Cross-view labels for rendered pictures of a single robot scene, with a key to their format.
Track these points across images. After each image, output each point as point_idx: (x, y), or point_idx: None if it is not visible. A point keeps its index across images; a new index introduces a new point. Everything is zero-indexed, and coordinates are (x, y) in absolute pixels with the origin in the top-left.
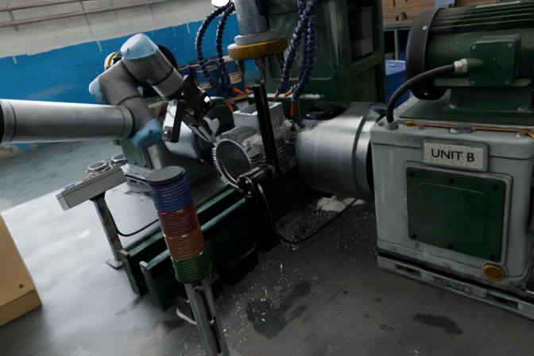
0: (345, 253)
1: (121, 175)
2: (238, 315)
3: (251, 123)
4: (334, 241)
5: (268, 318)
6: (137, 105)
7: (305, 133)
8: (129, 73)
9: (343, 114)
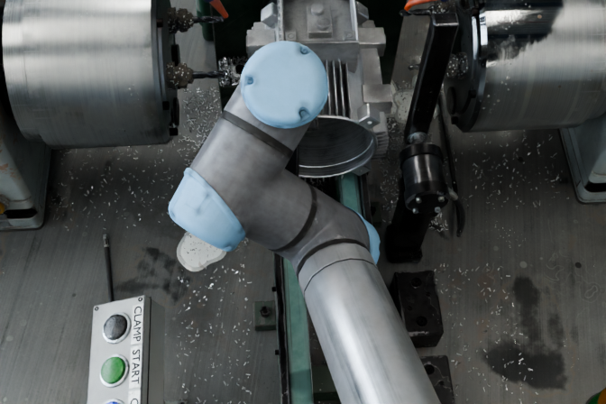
0: (518, 197)
1: (157, 308)
2: (493, 385)
3: (339, 56)
4: (482, 182)
5: (532, 362)
6: (333, 213)
7: (502, 67)
8: (289, 154)
9: (566, 16)
